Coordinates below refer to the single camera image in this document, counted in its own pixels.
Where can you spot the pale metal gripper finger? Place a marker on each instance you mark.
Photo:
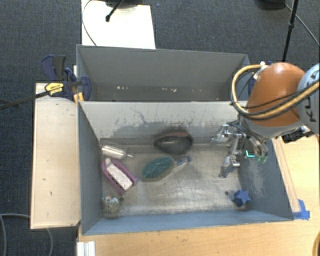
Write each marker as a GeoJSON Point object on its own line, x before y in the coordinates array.
{"type": "Point", "coordinates": [220, 137]}
{"type": "Point", "coordinates": [228, 165]}

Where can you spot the blue star-shaped toy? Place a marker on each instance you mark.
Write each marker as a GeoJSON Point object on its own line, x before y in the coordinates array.
{"type": "Point", "coordinates": [241, 198]}

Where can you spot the black and red oval object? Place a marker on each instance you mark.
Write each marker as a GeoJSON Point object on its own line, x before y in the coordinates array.
{"type": "Point", "coordinates": [173, 143]}

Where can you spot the grey metal bin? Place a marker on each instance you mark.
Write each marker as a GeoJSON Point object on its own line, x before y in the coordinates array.
{"type": "Point", "coordinates": [175, 197]}

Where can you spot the clear plastic bottle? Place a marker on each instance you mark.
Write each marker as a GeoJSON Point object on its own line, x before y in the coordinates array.
{"type": "Point", "coordinates": [113, 151]}

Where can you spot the purple and white brush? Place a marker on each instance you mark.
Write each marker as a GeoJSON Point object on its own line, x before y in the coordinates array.
{"type": "Point", "coordinates": [118, 176]}

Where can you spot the pale wood board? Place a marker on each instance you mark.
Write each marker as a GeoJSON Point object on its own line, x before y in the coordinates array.
{"type": "Point", "coordinates": [55, 160]}

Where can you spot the black cylinder on white bracket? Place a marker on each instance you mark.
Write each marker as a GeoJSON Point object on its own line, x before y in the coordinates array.
{"type": "Point", "coordinates": [296, 136]}

